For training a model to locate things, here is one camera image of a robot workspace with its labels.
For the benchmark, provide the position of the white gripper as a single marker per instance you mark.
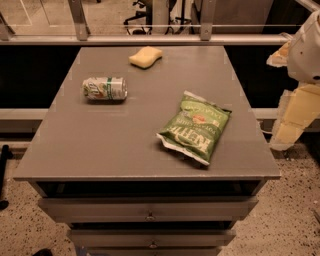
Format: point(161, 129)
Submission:
point(306, 55)

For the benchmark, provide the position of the grey drawer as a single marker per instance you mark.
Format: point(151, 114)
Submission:
point(151, 238)
point(90, 210)

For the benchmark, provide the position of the yellow sponge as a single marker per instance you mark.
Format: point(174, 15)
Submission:
point(145, 57)

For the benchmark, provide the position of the black office chair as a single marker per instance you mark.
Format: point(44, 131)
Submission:
point(156, 14)

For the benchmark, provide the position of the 7up soda can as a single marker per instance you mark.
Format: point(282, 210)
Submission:
point(105, 88)

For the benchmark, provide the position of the top grey drawer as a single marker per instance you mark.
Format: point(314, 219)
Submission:
point(90, 210)

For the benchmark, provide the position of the grey drawer cabinet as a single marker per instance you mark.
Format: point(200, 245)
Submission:
point(109, 149)

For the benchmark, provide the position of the green kettle chips bag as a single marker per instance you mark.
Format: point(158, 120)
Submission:
point(195, 130)

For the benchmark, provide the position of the metal railing frame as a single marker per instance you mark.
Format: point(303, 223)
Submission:
point(65, 22)

